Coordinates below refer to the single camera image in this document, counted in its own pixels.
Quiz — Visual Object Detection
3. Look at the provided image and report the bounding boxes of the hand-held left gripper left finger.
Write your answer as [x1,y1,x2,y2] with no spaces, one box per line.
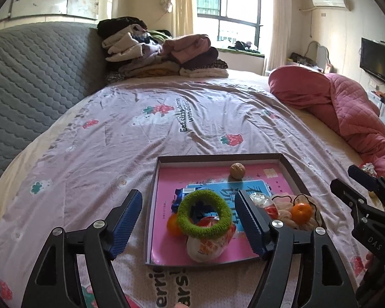
[21,189,143,308]

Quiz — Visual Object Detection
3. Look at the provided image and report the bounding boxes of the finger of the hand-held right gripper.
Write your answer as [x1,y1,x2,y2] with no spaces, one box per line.
[330,179,385,228]
[348,165,385,199]

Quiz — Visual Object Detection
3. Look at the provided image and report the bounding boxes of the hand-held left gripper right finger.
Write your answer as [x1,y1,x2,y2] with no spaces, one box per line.
[237,189,358,308]

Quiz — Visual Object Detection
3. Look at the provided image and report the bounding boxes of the clear red snack bag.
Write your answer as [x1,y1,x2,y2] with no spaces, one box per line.
[252,194,280,222]

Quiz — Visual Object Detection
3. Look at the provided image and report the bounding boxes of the cream pouch with black cord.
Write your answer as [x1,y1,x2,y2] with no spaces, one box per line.
[271,193,324,232]

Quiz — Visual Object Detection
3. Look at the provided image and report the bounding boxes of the orange mandarin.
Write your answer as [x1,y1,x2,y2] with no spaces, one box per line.
[290,203,313,225]
[166,213,187,236]

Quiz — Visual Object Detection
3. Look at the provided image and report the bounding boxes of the walnut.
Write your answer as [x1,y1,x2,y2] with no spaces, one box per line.
[229,162,246,180]

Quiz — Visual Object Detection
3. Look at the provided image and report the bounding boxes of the white red-print snack bag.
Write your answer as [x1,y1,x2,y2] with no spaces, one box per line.
[186,216,237,263]

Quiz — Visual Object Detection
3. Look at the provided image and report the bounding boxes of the green fuzzy ring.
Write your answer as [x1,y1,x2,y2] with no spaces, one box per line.
[176,190,233,239]

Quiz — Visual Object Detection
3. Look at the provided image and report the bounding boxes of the blue snack packet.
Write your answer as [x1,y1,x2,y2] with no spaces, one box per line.
[170,188,212,222]

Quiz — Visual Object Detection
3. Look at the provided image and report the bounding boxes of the grey cardboard box tray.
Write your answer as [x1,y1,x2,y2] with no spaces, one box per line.
[144,153,324,266]

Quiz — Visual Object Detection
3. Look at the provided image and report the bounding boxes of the small colourful toys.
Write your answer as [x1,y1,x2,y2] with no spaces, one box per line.
[359,163,378,178]

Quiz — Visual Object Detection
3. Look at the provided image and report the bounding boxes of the pink quilt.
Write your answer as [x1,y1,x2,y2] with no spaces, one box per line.
[268,65,385,180]

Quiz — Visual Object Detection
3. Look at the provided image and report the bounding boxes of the black television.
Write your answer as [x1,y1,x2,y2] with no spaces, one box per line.
[359,37,385,90]

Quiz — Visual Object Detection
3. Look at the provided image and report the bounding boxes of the dark bag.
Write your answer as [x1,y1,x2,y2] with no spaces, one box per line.
[290,52,312,63]

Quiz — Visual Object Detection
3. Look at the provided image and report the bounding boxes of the cream curtain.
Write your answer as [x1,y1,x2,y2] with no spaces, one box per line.
[173,0,199,37]
[265,0,292,76]

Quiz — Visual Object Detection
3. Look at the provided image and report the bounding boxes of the dark clothes on windowsill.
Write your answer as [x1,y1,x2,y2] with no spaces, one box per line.
[228,40,260,52]

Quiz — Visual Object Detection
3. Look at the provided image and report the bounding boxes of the white air conditioner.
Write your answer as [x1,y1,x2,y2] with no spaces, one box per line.
[311,0,352,11]

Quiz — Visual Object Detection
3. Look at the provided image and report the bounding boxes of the grey quilted headboard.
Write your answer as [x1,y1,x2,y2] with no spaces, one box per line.
[0,21,108,199]

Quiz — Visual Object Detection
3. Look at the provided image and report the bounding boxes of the pile of folded clothes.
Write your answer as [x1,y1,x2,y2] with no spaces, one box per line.
[97,17,230,84]

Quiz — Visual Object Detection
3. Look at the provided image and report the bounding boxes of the window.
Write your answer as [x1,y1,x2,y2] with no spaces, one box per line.
[194,0,273,52]

